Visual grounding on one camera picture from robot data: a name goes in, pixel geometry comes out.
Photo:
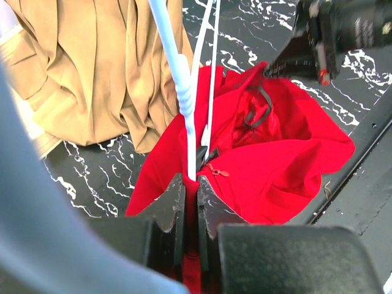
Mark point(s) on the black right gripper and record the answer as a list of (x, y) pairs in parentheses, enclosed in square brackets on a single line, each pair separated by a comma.
[(325, 31)]

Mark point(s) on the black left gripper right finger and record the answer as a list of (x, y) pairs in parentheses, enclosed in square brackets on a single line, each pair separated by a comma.
[(238, 257)]

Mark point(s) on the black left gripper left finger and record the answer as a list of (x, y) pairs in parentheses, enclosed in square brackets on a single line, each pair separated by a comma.
[(155, 237)]

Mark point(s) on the red cloth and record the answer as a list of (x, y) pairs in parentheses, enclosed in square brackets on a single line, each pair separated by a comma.
[(274, 143)]

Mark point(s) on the blue wire hanger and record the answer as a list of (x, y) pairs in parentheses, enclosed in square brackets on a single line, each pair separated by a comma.
[(185, 78)]

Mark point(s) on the tan brown skirt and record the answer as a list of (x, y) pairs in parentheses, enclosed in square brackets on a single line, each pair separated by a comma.
[(93, 70)]

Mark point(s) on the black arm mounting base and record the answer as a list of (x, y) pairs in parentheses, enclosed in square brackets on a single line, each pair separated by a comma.
[(358, 197)]

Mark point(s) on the black marble pattern mat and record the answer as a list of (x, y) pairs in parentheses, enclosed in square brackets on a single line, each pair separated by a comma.
[(99, 179)]

